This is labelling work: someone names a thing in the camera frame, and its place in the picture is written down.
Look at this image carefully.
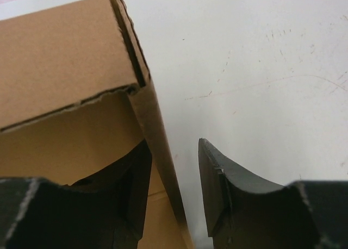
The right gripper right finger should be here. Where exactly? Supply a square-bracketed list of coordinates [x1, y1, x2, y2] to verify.
[198, 139, 347, 248]

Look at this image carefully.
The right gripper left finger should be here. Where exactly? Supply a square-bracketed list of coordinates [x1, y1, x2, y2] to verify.
[1, 141, 152, 248]

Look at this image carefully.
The brown cardboard box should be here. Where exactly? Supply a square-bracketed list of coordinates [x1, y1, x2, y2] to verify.
[1, 0, 194, 248]

